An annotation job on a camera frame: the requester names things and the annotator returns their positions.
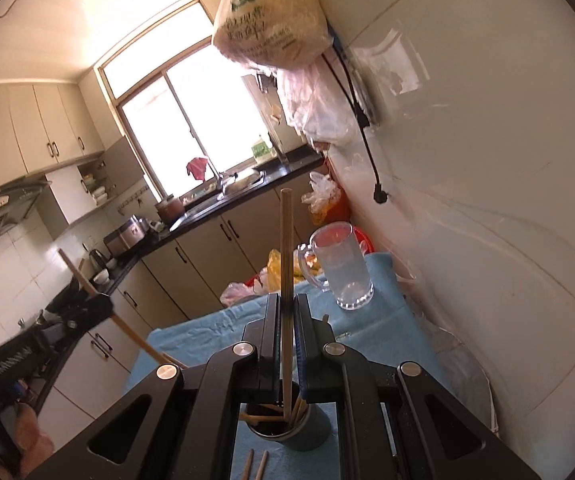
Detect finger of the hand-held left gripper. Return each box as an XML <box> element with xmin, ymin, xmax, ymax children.
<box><xmin>64</xmin><ymin>294</ymin><xmax>116</xmax><ymax>333</ymax></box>

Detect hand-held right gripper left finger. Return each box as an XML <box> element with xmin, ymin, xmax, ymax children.
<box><xmin>27</xmin><ymin>292</ymin><xmax>283</xmax><ymax>480</ymax></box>

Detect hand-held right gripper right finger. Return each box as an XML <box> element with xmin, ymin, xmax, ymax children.
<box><xmin>293</xmin><ymin>292</ymin><xmax>543</xmax><ymax>480</ymax></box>

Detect bunch of wooden chopsticks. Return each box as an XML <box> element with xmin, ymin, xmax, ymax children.
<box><xmin>238</xmin><ymin>394</ymin><xmax>311</xmax><ymax>436</ymax></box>

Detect dark grey utensil holder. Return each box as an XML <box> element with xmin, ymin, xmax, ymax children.
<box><xmin>237</xmin><ymin>380</ymin><xmax>332</xmax><ymax>453</ymax></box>

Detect person's left hand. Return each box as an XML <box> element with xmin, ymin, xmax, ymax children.
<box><xmin>0</xmin><ymin>402</ymin><xmax>55</xmax><ymax>478</ymax></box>

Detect pink plastic bag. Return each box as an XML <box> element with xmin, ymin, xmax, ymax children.
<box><xmin>220</xmin><ymin>282</ymin><xmax>268</xmax><ymax>308</ymax></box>

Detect yellow plastic bag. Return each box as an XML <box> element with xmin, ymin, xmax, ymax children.
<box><xmin>266</xmin><ymin>249</ymin><xmax>318</xmax><ymax>291</ymax></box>

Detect silver rice cooker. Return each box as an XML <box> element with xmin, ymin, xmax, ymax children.
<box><xmin>103</xmin><ymin>216</ymin><xmax>149</xmax><ymax>256</ymax></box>

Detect blue tablecloth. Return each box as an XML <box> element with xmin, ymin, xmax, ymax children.
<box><xmin>120</xmin><ymin>252</ymin><xmax>448</xmax><ymax>480</ymax></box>

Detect clear glass mug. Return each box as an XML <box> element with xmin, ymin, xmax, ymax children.
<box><xmin>296</xmin><ymin>222</ymin><xmax>374</xmax><ymax>311</ymax></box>

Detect cream base cabinets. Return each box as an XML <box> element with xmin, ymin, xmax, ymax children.
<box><xmin>37</xmin><ymin>165</ymin><xmax>353</xmax><ymax>436</ymax></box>

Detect red plastic basin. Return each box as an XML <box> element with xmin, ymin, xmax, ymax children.
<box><xmin>352</xmin><ymin>225</ymin><xmax>375</xmax><ymax>256</ymax></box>

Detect brown clay pot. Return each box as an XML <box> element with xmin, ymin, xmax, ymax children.
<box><xmin>154</xmin><ymin>195</ymin><xmax>184</xmax><ymax>223</ymax></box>

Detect orange plastic bag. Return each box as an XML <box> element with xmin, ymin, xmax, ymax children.
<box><xmin>308</xmin><ymin>171</ymin><xmax>351</xmax><ymax>226</ymax></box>

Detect black kitchen countertop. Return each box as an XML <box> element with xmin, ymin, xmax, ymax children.
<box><xmin>17</xmin><ymin>145</ymin><xmax>325</xmax><ymax>341</ymax></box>

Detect steel faucet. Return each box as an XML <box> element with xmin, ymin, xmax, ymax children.
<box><xmin>207</xmin><ymin>157</ymin><xmax>238</xmax><ymax>196</ymax></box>

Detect green bottle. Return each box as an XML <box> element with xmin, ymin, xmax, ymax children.
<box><xmin>251</xmin><ymin>135</ymin><xmax>275</xmax><ymax>163</ymax></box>

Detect kitchen window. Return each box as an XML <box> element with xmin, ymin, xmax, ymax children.
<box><xmin>94</xmin><ymin>0</ymin><xmax>288</xmax><ymax>206</ymax></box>

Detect printed plastic bag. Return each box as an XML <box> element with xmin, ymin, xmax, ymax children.
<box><xmin>212</xmin><ymin>0</ymin><xmax>333</xmax><ymax>68</ymax></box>

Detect open wall cabinet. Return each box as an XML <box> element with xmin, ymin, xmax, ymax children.
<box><xmin>47</xmin><ymin>135</ymin><xmax>145</xmax><ymax>226</ymax></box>

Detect black power cable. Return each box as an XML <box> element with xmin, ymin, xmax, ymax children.
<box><xmin>320</xmin><ymin>45</ymin><xmax>391</xmax><ymax>206</ymax></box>

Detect cream wall cabinets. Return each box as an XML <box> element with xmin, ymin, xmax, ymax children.
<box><xmin>0</xmin><ymin>82</ymin><xmax>105</xmax><ymax>196</ymax></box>

